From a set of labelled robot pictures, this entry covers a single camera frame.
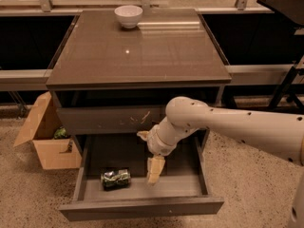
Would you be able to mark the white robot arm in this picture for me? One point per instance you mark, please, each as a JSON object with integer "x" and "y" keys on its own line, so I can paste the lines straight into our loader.
{"x": 279, "y": 134}

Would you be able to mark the black side table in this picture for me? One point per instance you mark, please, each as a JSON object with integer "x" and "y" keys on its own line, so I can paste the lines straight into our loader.
{"x": 263, "y": 51}

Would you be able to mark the open grey middle drawer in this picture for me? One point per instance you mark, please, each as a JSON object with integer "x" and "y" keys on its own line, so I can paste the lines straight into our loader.
{"x": 180, "y": 191}

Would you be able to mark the white ceramic bowl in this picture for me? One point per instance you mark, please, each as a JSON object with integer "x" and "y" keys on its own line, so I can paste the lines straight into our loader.
{"x": 128, "y": 16}

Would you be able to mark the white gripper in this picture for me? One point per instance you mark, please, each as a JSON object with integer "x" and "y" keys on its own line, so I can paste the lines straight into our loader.
{"x": 156, "y": 142}

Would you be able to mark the green can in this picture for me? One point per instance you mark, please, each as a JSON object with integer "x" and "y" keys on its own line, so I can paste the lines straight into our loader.
{"x": 115, "y": 178}

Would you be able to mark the grey drawer cabinet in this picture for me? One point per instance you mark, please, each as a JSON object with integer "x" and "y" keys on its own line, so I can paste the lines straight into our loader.
{"x": 169, "y": 53}

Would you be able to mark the closed grey top drawer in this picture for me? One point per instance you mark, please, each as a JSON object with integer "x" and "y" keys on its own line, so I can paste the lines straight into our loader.
{"x": 110, "y": 119}

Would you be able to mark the brown cardboard box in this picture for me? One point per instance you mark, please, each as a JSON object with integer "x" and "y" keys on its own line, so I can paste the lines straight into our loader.
{"x": 39, "y": 128}

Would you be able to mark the green bag in box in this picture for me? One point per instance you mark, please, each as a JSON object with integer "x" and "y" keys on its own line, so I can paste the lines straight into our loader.
{"x": 60, "y": 133}

